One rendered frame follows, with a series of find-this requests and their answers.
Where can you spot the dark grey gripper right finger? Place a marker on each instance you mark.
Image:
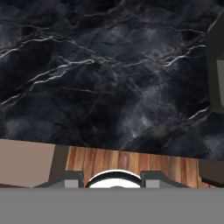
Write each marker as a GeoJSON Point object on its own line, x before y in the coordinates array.
{"type": "Point", "coordinates": [151, 178]}

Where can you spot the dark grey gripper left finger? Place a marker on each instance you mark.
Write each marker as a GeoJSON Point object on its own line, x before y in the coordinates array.
{"type": "Point", "coordinates": [73, 178]}

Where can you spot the dark brown drawer side panel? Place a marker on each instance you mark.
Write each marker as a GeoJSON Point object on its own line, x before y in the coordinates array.
{"type": "Point", "coordinates": [59, 163]}

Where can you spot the tan drawer front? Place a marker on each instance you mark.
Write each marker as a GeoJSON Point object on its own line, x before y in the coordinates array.
{"type": "Point", "coordinates": [24, 162]}

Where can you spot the round white and black object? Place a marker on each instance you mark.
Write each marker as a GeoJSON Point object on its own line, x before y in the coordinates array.
{"type": "Point", "coordinates": [112, 178]}

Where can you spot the dark brown cupboard front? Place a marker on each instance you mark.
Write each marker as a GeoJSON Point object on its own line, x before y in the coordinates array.
{"type": "Point", "coordinates": [212, 172]}

